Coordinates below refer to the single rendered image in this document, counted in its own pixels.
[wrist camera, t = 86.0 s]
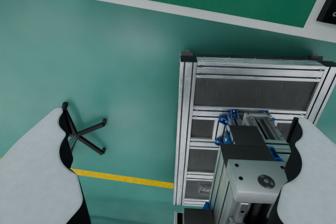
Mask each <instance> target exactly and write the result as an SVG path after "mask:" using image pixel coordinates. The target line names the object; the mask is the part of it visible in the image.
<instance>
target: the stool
mask: <svg viewBox="0 0 336 224"><path fill-rule="evenodd" d="M61 108H66V112H67V115H68V119H69V123H70V127H71V131H72V133H70V134H69V137H71V138H70V140H69V141H68V142H69V146H70V149H71V153H72V152H73V149H74V146H75V144H76V141H77V139H78V140H79V141H81V142H82V143H84V144H85V145H87V146H88V147H90V148H91V149H92V150H94V151H95V152H97V153H98V154H100V155H103V154H105V152H106V148H104V147H103V148H102V150H101V149H100V148H98V147H97V146H96V145H94V144H93V143H91V142H90V141H88V140H87V139H85V138H84V137H83V136H82V135H85V134H87V133H90V132H92V131H95V130H97V129H100V128H102V127H104V126H105V125H106V123H107V119H103V120H102V122H101V123H98V124H96V125H93V126H91V127H88V128H86V129H84V130H81V131H79V132H77V129H76V127H75V125H74V123H73V121H72V118H71V116H70V114H69V112H68V110H67V108H68V102H63V104H62V107H61Z"/></svg>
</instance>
